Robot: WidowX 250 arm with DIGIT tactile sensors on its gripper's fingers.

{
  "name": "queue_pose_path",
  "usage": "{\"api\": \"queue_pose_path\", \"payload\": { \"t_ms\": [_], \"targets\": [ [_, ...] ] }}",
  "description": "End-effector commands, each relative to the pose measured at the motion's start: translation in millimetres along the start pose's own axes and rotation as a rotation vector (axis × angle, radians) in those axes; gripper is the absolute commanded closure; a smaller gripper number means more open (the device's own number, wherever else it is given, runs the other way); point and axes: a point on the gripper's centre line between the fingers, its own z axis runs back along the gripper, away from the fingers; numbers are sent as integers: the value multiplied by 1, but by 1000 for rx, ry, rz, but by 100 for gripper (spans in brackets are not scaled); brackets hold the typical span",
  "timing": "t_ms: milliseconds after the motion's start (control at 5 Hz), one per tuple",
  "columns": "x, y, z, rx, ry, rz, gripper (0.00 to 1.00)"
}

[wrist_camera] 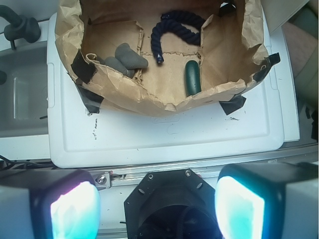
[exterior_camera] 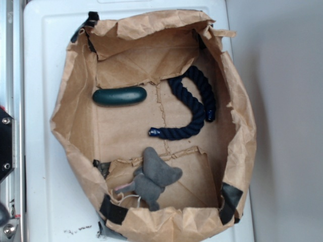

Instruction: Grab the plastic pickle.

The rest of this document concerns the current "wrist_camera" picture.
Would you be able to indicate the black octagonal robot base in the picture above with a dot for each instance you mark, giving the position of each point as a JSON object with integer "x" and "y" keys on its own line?
{"x": 176, "y": 204}

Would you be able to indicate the grey sink faucet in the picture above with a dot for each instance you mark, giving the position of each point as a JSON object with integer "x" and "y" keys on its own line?
{"x": 20, "y": 27}

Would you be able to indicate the metal corner bracket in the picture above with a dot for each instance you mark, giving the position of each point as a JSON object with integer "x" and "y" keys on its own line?
{"x": 103, "y": 180}

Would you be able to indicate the dark green plastic pickle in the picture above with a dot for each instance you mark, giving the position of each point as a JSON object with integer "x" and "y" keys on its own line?
{"x": 192, "y": 78}

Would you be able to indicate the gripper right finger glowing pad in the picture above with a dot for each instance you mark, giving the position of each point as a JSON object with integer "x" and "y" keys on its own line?
{"x": 268, "y": 201}

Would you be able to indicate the black tape strip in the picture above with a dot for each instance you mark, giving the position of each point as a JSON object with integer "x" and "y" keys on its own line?
{"x": 82, "y": 69}
{"x": 267, "y": 64}
{"x": 91, "y": 101}
{"x": 236, "y": 103}

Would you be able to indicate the grey sink basin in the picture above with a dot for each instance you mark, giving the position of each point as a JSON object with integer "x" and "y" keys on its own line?
{"x": 23, "y": 91}

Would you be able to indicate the white plastic bin lid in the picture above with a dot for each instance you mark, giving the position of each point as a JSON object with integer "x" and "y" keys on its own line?
{"x": 78, "y": 138}

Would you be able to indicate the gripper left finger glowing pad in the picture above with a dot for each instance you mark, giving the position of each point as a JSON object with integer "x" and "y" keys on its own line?
{"x": 48, "y": 204}

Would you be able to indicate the brown paper bag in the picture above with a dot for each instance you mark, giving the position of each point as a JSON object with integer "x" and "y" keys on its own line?
{"x": 230, "y": 51}

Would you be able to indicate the grey plush elephant toy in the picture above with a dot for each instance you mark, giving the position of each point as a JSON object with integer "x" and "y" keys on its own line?
{"x": 126, "y": 61}

